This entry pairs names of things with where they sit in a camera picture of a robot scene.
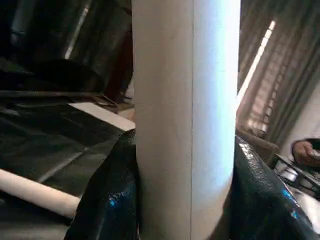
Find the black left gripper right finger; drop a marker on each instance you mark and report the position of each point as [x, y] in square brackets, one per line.
[262, 205]

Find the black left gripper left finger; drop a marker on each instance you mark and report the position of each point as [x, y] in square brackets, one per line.
[110, 195]

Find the white plastic table leg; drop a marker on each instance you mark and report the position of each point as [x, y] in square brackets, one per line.
[37, 187]
[175, 100]

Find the bystander bare hand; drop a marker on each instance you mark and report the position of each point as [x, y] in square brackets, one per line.
[305, 152]

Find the white flat panel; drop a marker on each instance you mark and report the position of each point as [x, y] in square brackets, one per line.
[105, 115]

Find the black plastic mat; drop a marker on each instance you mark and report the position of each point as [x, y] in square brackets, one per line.
[37, 140]

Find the beige window blind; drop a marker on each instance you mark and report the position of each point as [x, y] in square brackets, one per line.
[280, 62]

